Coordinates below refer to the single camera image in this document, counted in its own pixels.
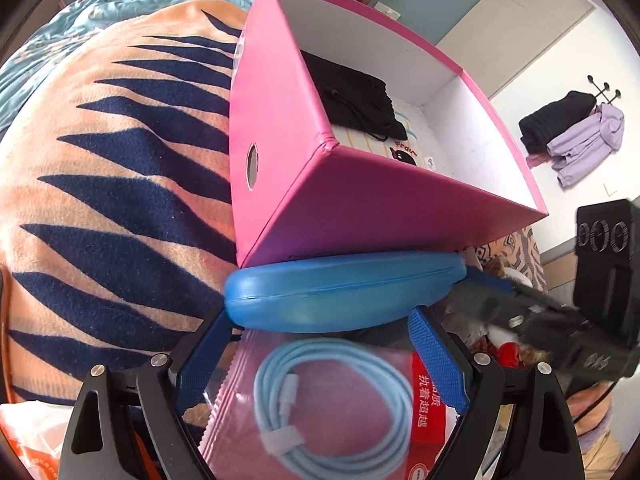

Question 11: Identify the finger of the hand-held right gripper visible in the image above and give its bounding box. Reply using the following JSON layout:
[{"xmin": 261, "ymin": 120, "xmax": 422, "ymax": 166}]
[
  {"xmin": 464, "ymin": 266, "xmax": 577, "ymax": 327},
  {"xmin": 446, "ymin": 291, "xmax": 572, "ymax": 357}
]

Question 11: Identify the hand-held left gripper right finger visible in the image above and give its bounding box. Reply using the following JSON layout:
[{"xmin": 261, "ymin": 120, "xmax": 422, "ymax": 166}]
[{"xmin": 407, "ymin": 305, "xmax": 586, "ymax": 480}]

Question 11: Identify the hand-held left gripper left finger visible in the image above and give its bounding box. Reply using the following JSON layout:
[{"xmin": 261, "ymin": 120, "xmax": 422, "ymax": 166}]
[{"xmin": 60, "ymin": 306, "xmax": 235, "ymax": 480}]

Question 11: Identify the blue glasses case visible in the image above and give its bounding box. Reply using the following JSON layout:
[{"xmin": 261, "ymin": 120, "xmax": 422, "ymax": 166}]
[{"xmin": 223, "ymin": 251, "xmax": 469, "ymax": 334}]

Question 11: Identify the black drawstring pouch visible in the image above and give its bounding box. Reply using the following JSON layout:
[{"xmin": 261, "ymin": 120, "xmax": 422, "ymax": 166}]
[{"xmin": 300, "ymin": 50, "xmax": 409, "ymax": 142}]

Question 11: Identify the pink cardboard box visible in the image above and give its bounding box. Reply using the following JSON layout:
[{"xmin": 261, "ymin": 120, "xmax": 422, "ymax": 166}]
[{"xmin": 227, "ymin": 0, "xmax": 551, "ymax": 269}]

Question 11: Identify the person's right forearm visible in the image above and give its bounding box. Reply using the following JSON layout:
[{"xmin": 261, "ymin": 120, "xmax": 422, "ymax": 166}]
[{"xmin": 572, "ymin": 380, "xmax": 637, "ymax": 480}]

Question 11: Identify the orange geometric patterned cloth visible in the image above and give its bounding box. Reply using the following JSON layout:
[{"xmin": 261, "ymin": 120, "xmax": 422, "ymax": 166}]
[{"xmin": 474, "ymin": 226, "xmax": 549, "ymax": 292}]

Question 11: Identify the red white packet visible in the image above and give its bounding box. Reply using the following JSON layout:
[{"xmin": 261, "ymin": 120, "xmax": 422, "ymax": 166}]
[{"xmin": 409, "ymin": 350, "xmax": 463, "ymax": 480}]

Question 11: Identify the purple hanging jacket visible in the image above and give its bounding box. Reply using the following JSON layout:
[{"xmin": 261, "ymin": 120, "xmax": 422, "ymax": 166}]
[{"xmin": 546, "ymin": 102, "xmax": 627, "ymax": 188}]

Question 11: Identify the checkered fabric pouch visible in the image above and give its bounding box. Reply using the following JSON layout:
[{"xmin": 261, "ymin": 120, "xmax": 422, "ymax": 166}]
[{"xmin": 330, "ymin": 95, "xmax": 437, "ymax": 174}]

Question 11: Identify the black hanging garment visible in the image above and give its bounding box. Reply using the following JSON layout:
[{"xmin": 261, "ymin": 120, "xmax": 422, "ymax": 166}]
[{"xmin": 518, "ymin": 90, "xmax": 598, "ymax": 153}]

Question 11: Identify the orange navy striped blanket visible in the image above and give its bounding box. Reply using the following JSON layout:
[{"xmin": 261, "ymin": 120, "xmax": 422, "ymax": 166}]
[{"xmin": 0, "ymin": 0, "xmax": 251, "ymax": 411}]

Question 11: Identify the orange plastic bag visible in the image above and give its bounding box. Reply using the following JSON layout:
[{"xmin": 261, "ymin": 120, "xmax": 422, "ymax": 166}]
[{"xmin": 0, "ymin": 399, "xmax": 88, "ymax": 480}]

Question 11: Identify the black coat rack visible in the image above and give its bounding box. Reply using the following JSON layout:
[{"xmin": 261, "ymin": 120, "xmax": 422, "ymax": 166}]
[{"xmin": 586, "ymin": 74, "xmax": 622, "ymax": 107}]

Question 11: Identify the beige door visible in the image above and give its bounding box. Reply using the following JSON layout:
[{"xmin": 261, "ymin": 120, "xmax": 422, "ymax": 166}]
[{"xmin": 434, "ymin": 0, "xmax": 597, "ymax": 102}]

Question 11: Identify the blue patterned quilt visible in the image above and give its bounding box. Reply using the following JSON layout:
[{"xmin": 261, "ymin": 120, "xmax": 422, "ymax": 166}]
[{"xmin": 0, "ymin": 0, "xmax": 373, "ymax": 133}]

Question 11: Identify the bagged light blue cable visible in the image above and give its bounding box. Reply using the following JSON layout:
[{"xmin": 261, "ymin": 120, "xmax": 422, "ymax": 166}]
[{"xmin": 199, "ymin": 329, "xmax": 453, "ymax": 480}]

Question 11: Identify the light blue coiled cable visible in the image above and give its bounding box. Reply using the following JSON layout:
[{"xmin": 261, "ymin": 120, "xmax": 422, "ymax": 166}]
[{"xmin": 253, "ymin": 339, "xmax": 414, "ymax": 469}]

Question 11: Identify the black cable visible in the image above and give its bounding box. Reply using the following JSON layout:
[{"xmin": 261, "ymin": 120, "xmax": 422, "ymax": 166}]
[{"xmin": 570, "ymin": 379, "xmax": 618, "ymax": 423}]

